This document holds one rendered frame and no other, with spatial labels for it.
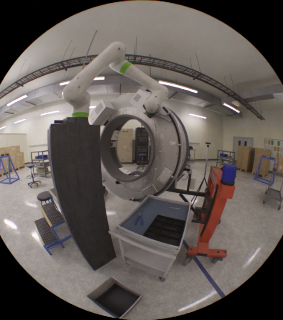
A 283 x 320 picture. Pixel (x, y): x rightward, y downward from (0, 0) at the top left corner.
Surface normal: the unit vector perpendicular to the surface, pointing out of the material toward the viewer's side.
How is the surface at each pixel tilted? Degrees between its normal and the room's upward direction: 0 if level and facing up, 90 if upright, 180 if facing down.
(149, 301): 0
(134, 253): 0
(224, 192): 90
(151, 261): 0
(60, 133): 90
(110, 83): 90
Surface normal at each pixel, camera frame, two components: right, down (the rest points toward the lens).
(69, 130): 0.78, 0.11
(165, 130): -0.48, 0.14
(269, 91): -0.98, 0.02
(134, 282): 0.01, -0.99
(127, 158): 0.19, 0.17
